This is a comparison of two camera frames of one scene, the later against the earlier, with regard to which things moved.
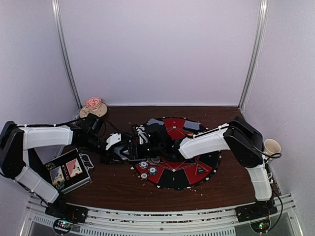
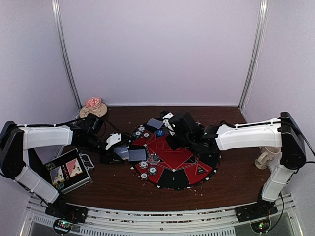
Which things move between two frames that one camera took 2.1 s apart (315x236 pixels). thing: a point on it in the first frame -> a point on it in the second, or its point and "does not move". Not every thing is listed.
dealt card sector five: (153, 121) does not move
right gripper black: (137, 154) -> (174, 146)
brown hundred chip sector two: (143, 175) does not move
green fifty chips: (152, 170) does not move
